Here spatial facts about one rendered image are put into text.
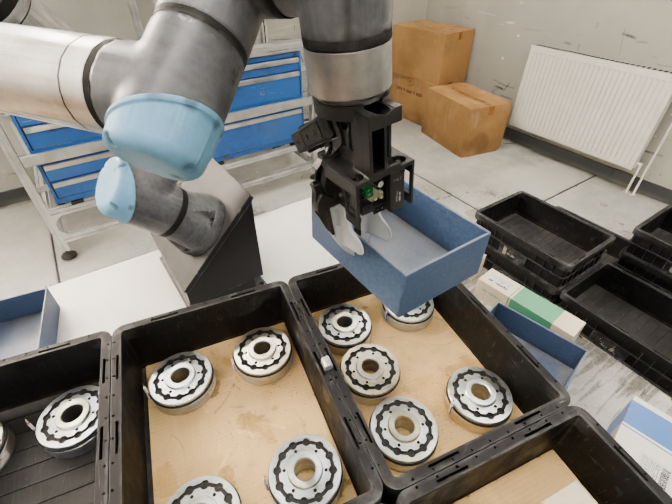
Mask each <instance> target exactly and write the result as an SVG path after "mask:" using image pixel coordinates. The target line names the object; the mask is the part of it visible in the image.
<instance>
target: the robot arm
mask: <svg viewBox="0 0 672 504"><path fill-rule="evenodd" d="M295 17H299V23H300V30H301V36H302V43H303V52H304V59H305V66H306V73H307V80H308V87H309V92H310V93H311V94H312V97H313V104H314V111H315V113H316V114H317V115H318V116H317V117H315V118H314V119H313V120H310V121H307V122H306V123H305V124H303V125H301V126H300V127H299V128H298V129H299V130H297V131H296V132H295V133H293V134H292V135H291V136H292V139H293V141H294V143H295V145H296V148H297V150H298V152H299V154H301V153H303V152H306V151H308V152H309V153H311V152H313V151H319V152H317V156H318V158H317V159H316V161H315V162H314V164H313V165H312V168H314V169H315V173H314V179H315V181H313V182H311V183H310V186H311V189H312V197H311V200H312V207H313V210H314V212H315V214H316V216H317V217H318V218H319V220H320V221H321V222H322V224H323V225H324V227H325V228H326V229H327V230H328V232H329V233H330V234H331V236H332V237H333V238H334V239H335V241H336V242H337V243H338V244H339V246H340V247H341V248H342V249H343V250H345V251H346V252H347V253H349V254H351V255H353V256H354V255H355V254H356V253H357V254H359V255H363V254H364V249H363V245H362V243H361V241H360V240H359V238H358V236H357V235H356V233H357V234H358V235H360V236H361V237H362V238H363V239H364V240H366V241H367V242H368V239H369V237H370V234H371V235H374V236H376V237H378V238H381V239H383V240H385V241H389V240H390V239H391V237H392V233H391V229H390V227H389V226H388V224H387V223H386V222H385V220H384V219H383V217H382V215H381V211H383V210H385V209H386V210H388V211H389V212H390V213H392V212H394V211H396V210H398V209H400V208H402V207H403V206H404V200H406V201H407V202H409V203H410V204H411V203H413V185H414V165H415V159H413V158H411V157H409V156H408V155H406V154H404V153H402V152H401V151H399V150H397V149H396V148H394V147H392V146H391V124H394V123H396V122H399V121H401V120H402V104H399V103H397V102H395V101H393V100H390V86H391V84H392V20H393V0H158V1H157V3H156V6H155V8H154V10H153V12H152V14H151V17H150V19H149V22H148V24H147V26H146V29H145V31H144V33H143V35H142V38H141V39H140V40H139V41H135V40H124V39H120V38H115V37H108V36H101V35H93V34H86V33H79V32H74V31H73V30H72V29H71V28H70V27H69V26H68V25H67V24H66V23H65V22H63V21H62V20H61V19H60V18H59V17H58V16H57V15H56V14H55V13H54V12H52V11H51V10H50V9H49V8H48V7H47V6H46V5H45V4H44V3H43V2H41V1H40V0H0V113H5V114H10V115H14V116H19V117H24V118H29V119H33V120H38V121H43V122H48V123H52V124H57V125H62V126H67V127H71V128H76V129H81V130H86V131H90V132H95V133H100V134H102V140H103V143H104V145H105V146H106V147H107V148H108V150H109V151H111V152H112V153H113V154H114V155H116V156H117V157H112V158H110V159H109V160H108V161H107V162H106V163H105V166H104V168H102V170H101V172H100V174H99V177H98V181H97V185H96V192H95V199H96V204H97V207H98V209H99V210H100V212H101V213H102V214H104V215H105V216H108V217H110V218H112V219H115V220H117V221H118V222H120V223H122V224H128V225H131V226H133V227H136V228H139V229H142V230H144V231H147V232H150V233H153V234H155V235H158V236H161V237H164V238H165V239H167V240H168V241H169V242H170V243H171V244H173V245H174V246H175V247H176V248H178V249H179V250H180V251H181V252H183V253H185V254H188V255H191V256H199V255H202V254H204V253H205V252H207V251H208V250H209V249H210V248H211V247H212V246H213V245H214V243H215V242H216V240H217V239H218V237H219V235H220V233H221V231H222V228H223V224H224V220H225V208H224V204H223V202H222V201H221V200H220V199H219V198H217V197H215V196H213V195H211V194H208V193H201V192H194V191H187V190H184V189H182V188H180V187H178V186H176V185H177V182H178V181H192V180H195V179H198V178H199V177H200V176H202V174H203V173H204V172H205V170H206V168H207V165H208V163H209V162H210V161H211V159H212V156H213V154H214V152H215V149H216V147H217V145H218V143H219V142H220V140H221V139H222V136H223V133H224V123H225V121H226V118H227V115H228V113H229V110H230V107H231V104H232V102H233V99H234V96H235V93H236V91H237V88H238V85H239V83H240V80H241V77H242V74H243V72H244V70H245V67H246V65H247V62H248V60H249V57H250V54H251V52H252V49H253V46H254V43H255V41H256V38H257V35H258V33H259V30H260V27H261V24H262V22H263V21H264V20H265V19H293V18H295ZM336 137H337V138H336ZM334 138H336V139H334ZM332 139H333V140H332ZM324 146H325V149H324V150H322V149H323V147H324ZM320 150H322V151H320ZM405 169H406V170H407V171H409V191H408V190H406V189H405V188H404V175H405ZM352 225H354V230H353V227H352ZM354 231H355V232H356V233H355V232H354Z"/></svg>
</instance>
